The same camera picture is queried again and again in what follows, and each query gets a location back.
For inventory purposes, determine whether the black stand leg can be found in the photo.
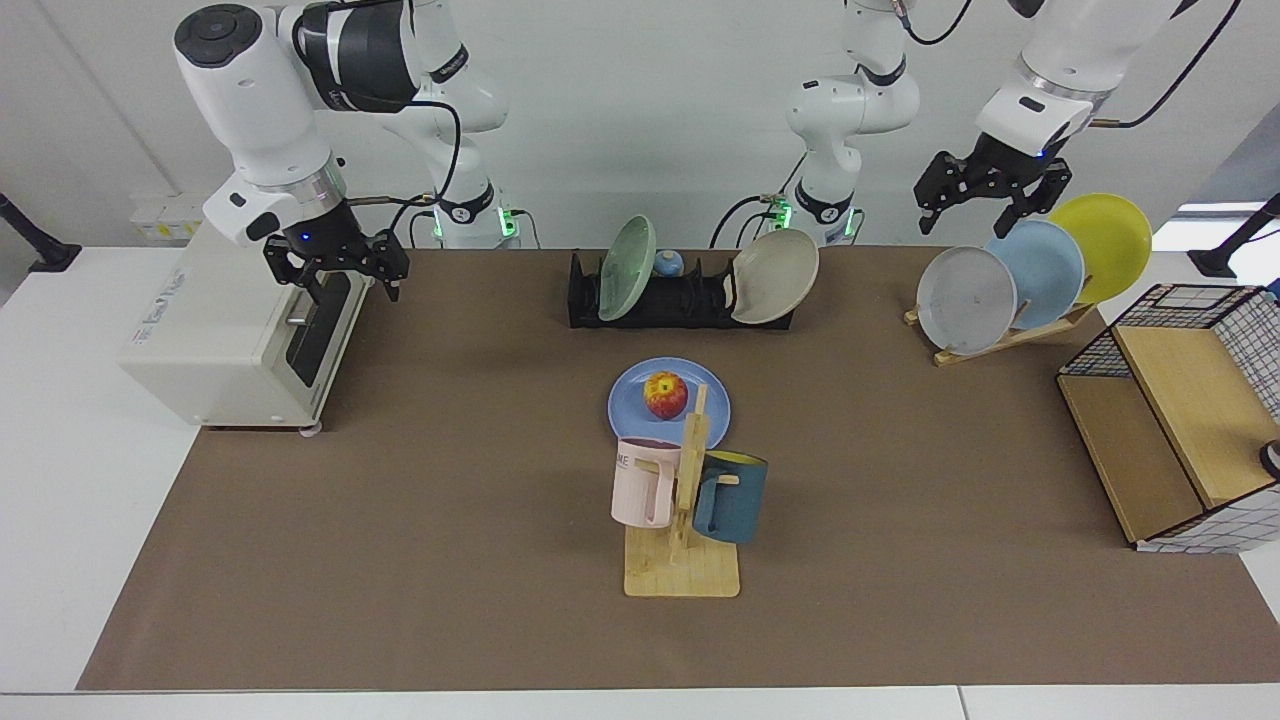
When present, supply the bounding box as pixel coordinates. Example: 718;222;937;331
1188;193;1280;279
0;192;83;273

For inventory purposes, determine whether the pink cup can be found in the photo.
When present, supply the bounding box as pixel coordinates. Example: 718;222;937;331
611;436;683;529

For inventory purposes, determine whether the pale toaster oven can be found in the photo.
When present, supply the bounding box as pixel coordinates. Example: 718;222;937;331
118;190;379;436

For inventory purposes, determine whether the wooden plate rack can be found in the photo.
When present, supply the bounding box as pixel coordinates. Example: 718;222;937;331
904;300;1096;368

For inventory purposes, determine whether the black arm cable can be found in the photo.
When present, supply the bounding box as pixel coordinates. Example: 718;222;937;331
345;95;464;236
1088;0;1243;129

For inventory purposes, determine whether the beige plate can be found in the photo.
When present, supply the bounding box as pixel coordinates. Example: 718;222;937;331
730;228;820;326

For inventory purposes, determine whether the dark blue cup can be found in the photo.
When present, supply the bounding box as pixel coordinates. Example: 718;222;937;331
692;450;769;546

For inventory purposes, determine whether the yellow plate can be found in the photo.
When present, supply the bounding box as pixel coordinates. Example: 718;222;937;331
1047;193;1153;306

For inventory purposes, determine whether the grey plate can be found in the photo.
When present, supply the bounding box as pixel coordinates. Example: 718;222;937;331
916;246;1018;356

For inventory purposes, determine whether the white wall socket box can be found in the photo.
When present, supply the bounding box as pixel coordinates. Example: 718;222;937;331
130;195;213;241

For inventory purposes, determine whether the wooden cup stand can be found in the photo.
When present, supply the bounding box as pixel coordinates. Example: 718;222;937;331
624;383;741;599

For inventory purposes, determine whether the brown table cloth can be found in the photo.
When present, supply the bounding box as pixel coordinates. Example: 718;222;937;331
76;247;1280;691

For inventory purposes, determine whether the light blue plate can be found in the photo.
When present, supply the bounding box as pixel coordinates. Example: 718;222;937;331
985;220;1086;331

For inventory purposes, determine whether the black dish rack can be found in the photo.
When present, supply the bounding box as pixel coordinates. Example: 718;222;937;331
568;250;796;331

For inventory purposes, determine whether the green plate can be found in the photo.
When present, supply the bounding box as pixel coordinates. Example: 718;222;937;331
598;215;658;322

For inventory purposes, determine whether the red yellow apple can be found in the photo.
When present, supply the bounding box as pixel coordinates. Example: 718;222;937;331
643;371;689;420

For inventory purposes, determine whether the wire basket with wooden floor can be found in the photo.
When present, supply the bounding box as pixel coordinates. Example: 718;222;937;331
1057;283;1280;554

